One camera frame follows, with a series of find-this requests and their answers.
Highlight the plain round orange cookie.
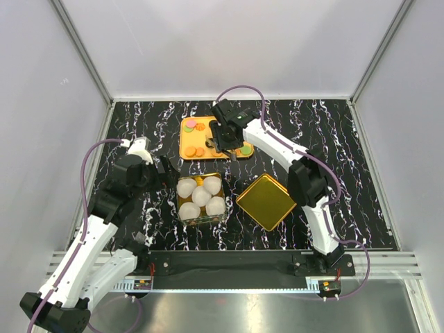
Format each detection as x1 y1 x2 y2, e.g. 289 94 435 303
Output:
196 147 205 157

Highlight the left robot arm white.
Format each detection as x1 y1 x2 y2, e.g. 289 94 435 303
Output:
20 137 180 332

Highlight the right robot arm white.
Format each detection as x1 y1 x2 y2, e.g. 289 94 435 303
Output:
209 119 344 275

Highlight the green macaron near right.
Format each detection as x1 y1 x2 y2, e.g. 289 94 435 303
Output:
240 145 252 155

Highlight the white paper cup back-left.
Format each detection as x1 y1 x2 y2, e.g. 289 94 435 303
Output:
176 178 197 199

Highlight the yellow serving tray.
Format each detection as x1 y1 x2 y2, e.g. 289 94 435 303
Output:
179 116 255 161

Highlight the dotted round sandwich cookie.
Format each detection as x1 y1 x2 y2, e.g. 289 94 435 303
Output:
185 146 196 157

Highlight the pink macaron cookie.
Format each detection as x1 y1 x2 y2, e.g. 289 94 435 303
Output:
186 119 196 128

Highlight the green macaron cookie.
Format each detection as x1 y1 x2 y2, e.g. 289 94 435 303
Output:
183 126 194 133

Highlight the white paper cup centre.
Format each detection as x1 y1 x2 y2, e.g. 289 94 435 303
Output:
191 186 212 207

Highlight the gold square cookie tin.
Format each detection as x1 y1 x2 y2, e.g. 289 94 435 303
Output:
176 173 228 226

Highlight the white paper cup front-left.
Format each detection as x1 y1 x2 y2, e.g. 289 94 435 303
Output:
178 202 200 221

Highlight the white paper cup back-right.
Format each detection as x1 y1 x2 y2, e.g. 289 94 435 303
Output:
203 176 222 196

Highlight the white paper cup front-right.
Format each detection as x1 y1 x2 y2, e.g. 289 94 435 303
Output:
205 196 225 216

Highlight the gold tin lid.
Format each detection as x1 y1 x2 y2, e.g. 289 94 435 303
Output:
236 173 297 232

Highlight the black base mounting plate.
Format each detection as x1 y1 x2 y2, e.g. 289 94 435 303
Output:
137 250 356 278

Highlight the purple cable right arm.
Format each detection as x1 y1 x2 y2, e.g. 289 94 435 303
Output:
214 84 371 302

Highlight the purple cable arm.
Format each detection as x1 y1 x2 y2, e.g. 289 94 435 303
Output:
214 84 371 302
26 138 144 333

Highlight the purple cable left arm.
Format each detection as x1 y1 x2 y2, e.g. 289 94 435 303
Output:
26 138 144 333

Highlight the aluminium frame rail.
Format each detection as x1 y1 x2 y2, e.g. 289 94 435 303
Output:
47 251 422 293

